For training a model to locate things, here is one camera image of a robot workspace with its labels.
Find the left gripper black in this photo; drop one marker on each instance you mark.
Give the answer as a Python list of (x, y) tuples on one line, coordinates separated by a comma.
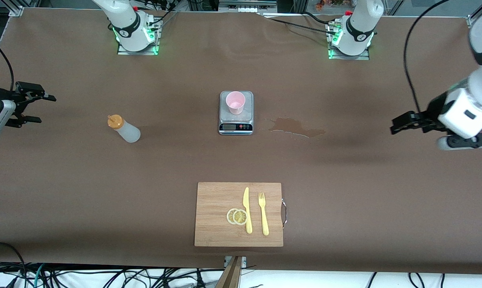
[(433, 111)]

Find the clear sauce bottle orange cap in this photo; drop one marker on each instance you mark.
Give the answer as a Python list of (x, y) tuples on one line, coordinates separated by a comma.
[(127, 132)]

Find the pink plastic cup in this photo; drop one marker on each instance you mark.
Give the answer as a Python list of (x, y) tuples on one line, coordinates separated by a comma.
[(236, 104)]

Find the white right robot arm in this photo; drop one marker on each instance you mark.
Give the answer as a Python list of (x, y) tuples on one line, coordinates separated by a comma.
[(125, 20)]

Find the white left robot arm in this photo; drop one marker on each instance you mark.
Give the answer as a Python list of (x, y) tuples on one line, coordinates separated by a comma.
[(357, 28)]

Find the silver digital kitchen scale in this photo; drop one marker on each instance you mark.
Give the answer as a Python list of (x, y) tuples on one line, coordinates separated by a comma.
[(236, 120)]

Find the yellow plastic fork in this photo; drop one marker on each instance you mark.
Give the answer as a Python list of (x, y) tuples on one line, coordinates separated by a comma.
[(264, 220)]

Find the yellow plastic knife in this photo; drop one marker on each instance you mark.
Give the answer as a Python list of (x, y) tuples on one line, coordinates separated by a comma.
[(247, 208)]

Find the lemon slice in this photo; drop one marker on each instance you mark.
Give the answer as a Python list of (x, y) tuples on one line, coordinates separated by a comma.
[(229, 216), (240, 217)]

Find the grey power strip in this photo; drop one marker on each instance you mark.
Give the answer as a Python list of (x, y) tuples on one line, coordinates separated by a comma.
[(247, 7)]

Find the wooden cutting board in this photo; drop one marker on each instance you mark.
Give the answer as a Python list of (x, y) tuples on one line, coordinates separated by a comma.
[(213, 200)]

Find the wooden beam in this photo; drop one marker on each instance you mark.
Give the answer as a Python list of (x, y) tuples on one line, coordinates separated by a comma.
[(231, 276)]

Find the aluminium frame corner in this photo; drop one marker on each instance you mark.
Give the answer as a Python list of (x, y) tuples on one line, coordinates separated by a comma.
[(471, 20), (16, 10)]

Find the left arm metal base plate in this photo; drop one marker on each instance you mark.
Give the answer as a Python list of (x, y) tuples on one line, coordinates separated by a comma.
[(337, 56)]

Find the small metal bracket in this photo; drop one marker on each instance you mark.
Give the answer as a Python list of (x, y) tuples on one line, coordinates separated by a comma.
[(244, 262)]

